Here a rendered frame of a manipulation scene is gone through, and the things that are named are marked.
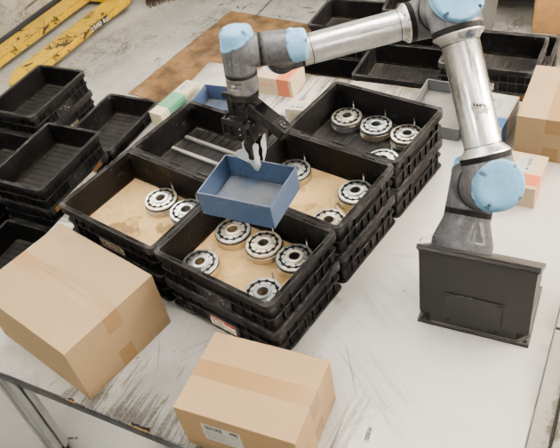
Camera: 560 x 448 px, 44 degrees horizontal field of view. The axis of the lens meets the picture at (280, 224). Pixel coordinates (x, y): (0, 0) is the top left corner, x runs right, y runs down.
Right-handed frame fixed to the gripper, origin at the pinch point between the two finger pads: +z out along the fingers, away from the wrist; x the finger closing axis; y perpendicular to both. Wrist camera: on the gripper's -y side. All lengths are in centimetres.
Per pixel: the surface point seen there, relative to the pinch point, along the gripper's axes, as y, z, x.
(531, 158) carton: -53, 27, -68
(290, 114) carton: 33, 30, -74
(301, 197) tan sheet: 3.1, 26.6, -24.4
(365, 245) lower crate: -19.4, 34.5, -19.3
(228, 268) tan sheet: 9.8, 30.6, 7.8
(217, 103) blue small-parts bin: 68, 33, -78
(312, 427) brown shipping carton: -31, 38, 40
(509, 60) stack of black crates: -24, 43, -170
